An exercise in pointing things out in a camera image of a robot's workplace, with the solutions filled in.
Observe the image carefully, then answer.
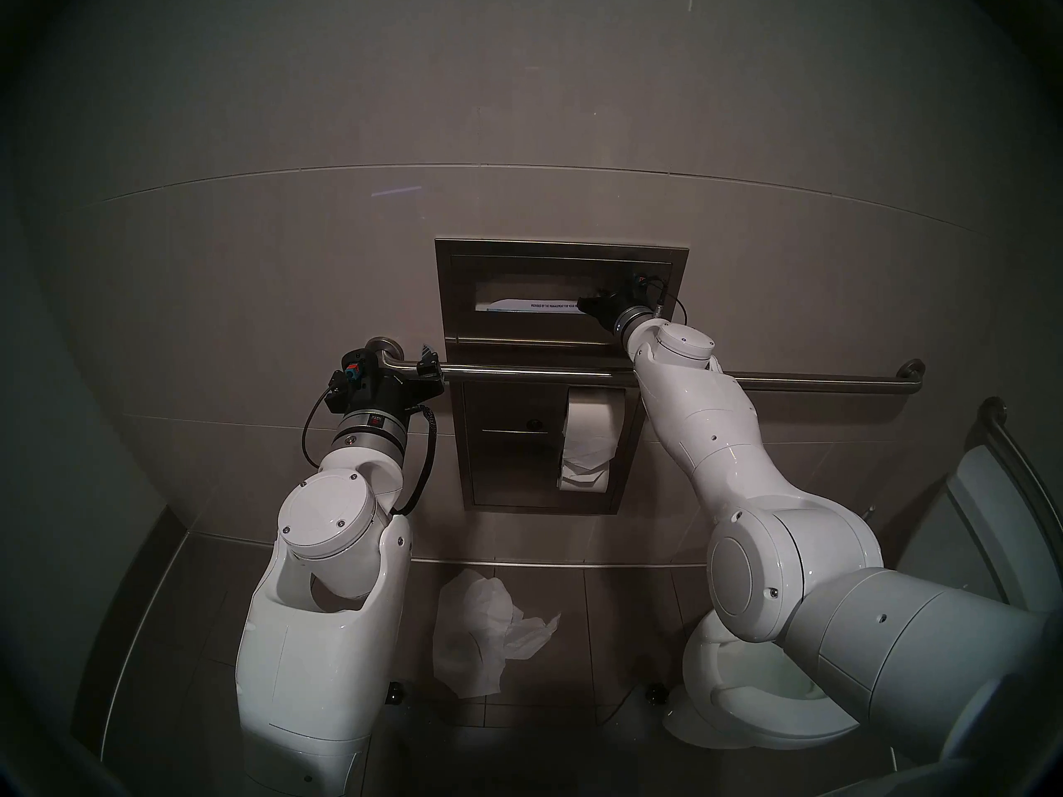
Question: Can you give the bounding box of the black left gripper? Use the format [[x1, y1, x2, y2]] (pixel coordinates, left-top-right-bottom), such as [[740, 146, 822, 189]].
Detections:
[[326, 343, 443, 416]]

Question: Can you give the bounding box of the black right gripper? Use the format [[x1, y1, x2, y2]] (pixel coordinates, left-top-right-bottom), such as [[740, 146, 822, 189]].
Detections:
[[579, 287, 659, 333]]

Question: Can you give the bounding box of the white seat cover stack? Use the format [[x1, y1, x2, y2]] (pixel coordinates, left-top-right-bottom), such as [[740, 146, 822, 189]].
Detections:
[[475, 282, 582, 316]]

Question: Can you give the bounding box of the white toilet paper roll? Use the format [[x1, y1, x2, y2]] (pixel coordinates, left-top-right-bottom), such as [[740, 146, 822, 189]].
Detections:
[[558, 387, 625, 495]]

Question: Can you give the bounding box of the stainless steel recessed dispenser unit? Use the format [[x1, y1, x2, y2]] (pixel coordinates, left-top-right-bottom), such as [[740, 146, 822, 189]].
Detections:
[[434, 237, 690, 516]]

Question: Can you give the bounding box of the long steel grab bar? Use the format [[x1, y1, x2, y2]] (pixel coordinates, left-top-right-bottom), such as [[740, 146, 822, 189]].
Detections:
[[364, 336, 926, 394]]

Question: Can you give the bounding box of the crumpled white paper sheet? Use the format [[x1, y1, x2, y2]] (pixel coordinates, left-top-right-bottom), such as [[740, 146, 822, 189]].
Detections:
[[432, 570, 561, 701]]

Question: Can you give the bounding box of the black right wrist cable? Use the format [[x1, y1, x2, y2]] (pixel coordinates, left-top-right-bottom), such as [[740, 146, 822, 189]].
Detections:
[[652, 274, 689, 328]]

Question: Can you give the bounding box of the thick black left wrist cable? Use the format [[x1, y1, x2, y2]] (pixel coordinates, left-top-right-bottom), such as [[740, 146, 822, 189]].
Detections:
[[389, 403, 438, 519]]

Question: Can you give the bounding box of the thin black left wrist cable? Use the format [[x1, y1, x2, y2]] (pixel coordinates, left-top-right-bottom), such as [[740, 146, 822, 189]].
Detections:
[[299, 387, 337, 474]]

